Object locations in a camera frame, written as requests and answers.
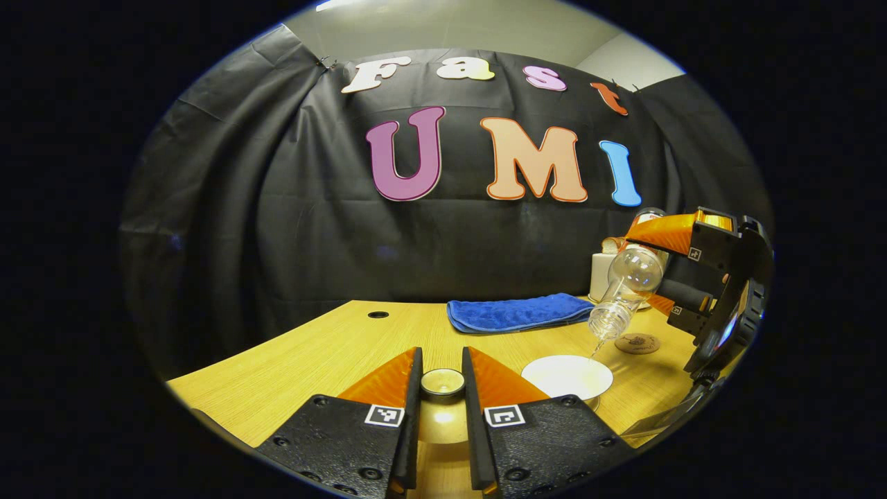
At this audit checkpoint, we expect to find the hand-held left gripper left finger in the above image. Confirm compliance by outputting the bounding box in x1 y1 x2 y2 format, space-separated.
255 347 423 498

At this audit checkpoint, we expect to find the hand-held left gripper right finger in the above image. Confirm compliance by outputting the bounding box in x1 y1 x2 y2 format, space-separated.
462 347 635 498

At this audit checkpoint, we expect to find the clear plastic water bottle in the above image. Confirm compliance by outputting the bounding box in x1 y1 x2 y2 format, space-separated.
588 208 669 344

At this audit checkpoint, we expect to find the round cork coaster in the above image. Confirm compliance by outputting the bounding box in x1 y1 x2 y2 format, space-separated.
615 333 661 356

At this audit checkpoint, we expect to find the white ceramic teacup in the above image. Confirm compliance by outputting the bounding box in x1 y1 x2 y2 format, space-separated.
521 355 615 411

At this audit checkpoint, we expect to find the white teacup lid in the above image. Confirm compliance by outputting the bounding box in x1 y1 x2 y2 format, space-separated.
416 368 472 445

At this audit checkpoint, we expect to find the white toaster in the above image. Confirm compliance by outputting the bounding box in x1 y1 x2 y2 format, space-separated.
590 249 656 310

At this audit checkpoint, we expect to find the blue towel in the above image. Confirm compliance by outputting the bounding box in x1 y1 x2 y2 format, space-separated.
446 293 595 335

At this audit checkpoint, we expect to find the black backdrop cloth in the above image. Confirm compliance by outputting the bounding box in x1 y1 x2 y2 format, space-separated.
118 24 773 378

